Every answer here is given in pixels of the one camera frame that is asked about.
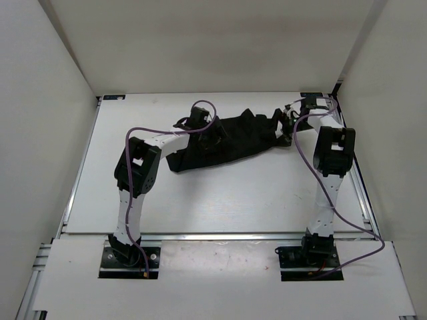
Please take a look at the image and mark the aluminium left frame rail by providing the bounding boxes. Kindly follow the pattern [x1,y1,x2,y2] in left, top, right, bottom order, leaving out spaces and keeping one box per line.
[8,229,67,320]

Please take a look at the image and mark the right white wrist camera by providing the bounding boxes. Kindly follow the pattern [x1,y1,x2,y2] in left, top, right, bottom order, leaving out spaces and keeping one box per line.
[284,103,295,117]

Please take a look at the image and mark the aluminium right side rail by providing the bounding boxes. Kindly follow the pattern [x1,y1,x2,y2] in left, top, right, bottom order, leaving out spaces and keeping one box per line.
[328,94,380,235]

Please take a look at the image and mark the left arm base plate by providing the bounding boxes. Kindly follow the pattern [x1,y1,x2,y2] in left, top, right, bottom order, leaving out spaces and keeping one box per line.
[98,245,161,280]

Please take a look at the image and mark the aluminium front rail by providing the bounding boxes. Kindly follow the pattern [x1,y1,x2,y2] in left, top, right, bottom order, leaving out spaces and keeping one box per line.
[59,230,306,242]

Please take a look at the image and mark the left blue corner label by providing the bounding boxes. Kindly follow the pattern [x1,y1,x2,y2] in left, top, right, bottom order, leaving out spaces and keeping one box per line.
[103,94,126,101]

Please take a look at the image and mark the black skirt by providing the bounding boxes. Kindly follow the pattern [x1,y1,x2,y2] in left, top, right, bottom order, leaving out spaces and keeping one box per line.
[166,109,289,173]

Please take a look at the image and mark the blue corner label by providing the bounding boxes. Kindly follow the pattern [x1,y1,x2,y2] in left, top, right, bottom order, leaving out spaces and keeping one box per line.
[300,92,323,98]
[103,94,126,101]

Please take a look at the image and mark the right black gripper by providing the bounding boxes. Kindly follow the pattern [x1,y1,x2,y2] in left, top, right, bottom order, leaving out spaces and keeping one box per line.
[261,109,314,148]

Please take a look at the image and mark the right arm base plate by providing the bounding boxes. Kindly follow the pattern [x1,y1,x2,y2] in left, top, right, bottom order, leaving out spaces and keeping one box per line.
[274,234,344,281]

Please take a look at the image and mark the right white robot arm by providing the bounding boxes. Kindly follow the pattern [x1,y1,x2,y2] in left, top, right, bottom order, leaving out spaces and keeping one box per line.
[280,96,356,267]

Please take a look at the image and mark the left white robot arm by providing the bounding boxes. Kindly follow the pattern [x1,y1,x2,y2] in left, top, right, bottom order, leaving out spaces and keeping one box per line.
[108,100,218,274]

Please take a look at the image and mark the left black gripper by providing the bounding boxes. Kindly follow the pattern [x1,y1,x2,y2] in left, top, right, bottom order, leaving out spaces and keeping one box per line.
[197,116,231,155]

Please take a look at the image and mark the right blue corner label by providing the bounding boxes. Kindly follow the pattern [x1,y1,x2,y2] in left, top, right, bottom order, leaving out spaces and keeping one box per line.
[300,92,323,98]

